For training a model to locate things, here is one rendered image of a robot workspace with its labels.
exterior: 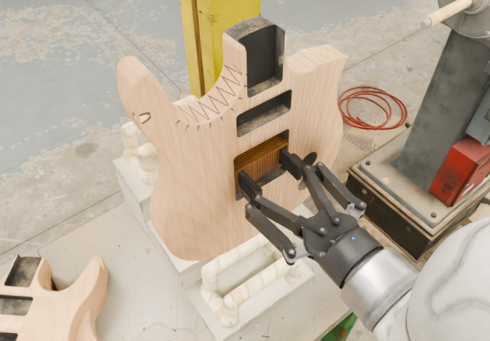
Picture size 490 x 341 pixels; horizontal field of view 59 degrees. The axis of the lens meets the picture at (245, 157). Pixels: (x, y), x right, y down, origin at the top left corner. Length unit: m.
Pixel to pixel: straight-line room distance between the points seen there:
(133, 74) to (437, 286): 0.33
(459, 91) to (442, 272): 1.49
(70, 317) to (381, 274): 0.65
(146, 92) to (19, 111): 2.70
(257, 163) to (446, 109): 1.33
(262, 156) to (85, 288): 0.52
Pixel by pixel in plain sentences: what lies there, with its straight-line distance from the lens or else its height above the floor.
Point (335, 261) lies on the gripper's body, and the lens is 0.54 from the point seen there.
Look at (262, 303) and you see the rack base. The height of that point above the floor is 0.94.
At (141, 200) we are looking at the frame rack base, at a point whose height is 1.10.
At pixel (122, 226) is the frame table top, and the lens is 1.17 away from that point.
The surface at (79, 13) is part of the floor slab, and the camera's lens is 3.99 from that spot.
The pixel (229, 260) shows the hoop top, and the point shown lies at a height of 1.05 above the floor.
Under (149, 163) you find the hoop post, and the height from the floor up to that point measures 1.17.
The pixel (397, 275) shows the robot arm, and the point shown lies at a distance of 0.52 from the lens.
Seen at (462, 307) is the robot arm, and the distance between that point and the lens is 0.34.
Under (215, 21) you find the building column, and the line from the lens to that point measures 1.95.
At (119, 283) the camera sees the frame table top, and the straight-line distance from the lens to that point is 1.09.
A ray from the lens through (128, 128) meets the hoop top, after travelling 0.99.
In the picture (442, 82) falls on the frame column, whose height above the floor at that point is 0.83.
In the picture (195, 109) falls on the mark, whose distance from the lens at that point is 0.54.
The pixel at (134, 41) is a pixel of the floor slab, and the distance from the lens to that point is 3.51.
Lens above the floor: 1.88
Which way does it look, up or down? 49 degrees down
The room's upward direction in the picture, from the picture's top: straight up
